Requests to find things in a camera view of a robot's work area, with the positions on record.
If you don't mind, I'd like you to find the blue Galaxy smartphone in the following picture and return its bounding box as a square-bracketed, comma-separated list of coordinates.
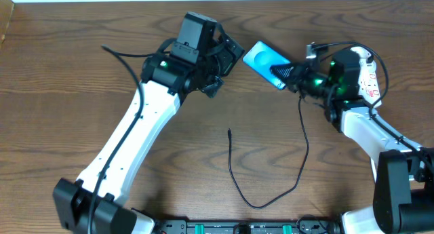
[243, 41, 290, 90]

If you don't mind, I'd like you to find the black charger cable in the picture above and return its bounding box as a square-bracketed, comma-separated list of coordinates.
[226, 94, 310, 210]

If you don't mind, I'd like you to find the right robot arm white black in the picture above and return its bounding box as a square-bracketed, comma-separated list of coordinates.
[270, 46, 433, 233]

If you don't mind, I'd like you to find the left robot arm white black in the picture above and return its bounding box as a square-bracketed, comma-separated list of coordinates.
[53, 12, 244, 233]

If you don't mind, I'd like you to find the white power strip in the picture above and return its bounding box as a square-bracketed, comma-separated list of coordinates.
[350, 46, 380, 106]

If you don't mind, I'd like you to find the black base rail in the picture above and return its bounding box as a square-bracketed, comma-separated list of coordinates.
[151, 218, 342, 234]

